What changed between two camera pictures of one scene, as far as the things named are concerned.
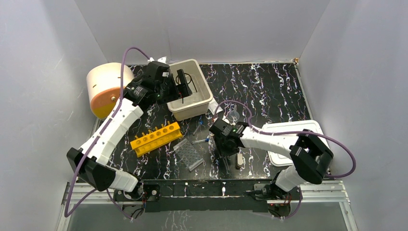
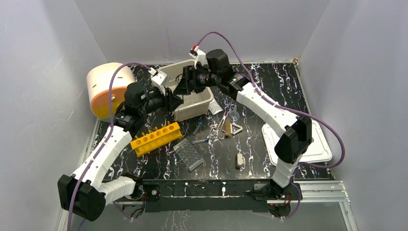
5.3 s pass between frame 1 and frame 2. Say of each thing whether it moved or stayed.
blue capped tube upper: stayed
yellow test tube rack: stayed
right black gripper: moved
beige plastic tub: stayed
